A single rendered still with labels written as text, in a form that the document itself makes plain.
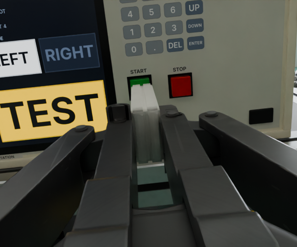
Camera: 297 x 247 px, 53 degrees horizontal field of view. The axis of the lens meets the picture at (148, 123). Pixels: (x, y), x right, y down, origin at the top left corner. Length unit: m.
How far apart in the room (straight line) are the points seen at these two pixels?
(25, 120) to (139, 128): 0.17
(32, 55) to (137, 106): 0.15
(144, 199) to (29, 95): 0.15
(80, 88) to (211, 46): 0.13
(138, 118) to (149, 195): 0.15
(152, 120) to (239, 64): 0.16
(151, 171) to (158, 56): 0.11
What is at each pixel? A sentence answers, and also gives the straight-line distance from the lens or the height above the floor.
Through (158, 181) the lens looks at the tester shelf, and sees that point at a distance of 0.28.
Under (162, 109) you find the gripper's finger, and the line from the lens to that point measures 0.18.
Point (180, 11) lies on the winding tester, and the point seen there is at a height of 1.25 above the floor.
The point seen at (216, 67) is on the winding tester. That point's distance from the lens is 0.29.
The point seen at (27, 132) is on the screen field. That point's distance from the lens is 0.31.
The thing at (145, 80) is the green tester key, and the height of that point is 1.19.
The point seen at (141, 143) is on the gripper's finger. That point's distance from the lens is 0.16.
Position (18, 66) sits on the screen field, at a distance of 0.30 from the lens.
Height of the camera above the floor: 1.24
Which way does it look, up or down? 18 degrees down
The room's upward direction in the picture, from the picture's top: 6 degrees counter-clockwise
